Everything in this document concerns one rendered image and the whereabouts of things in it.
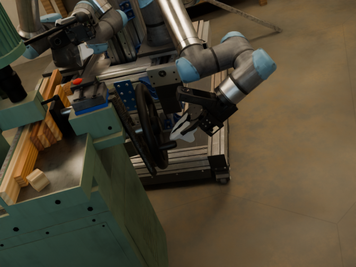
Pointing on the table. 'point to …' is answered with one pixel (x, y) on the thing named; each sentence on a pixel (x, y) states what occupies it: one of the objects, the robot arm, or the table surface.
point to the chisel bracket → (22, 111)
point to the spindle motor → (9, 41)
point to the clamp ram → (60, 114)
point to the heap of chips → (68, 88)
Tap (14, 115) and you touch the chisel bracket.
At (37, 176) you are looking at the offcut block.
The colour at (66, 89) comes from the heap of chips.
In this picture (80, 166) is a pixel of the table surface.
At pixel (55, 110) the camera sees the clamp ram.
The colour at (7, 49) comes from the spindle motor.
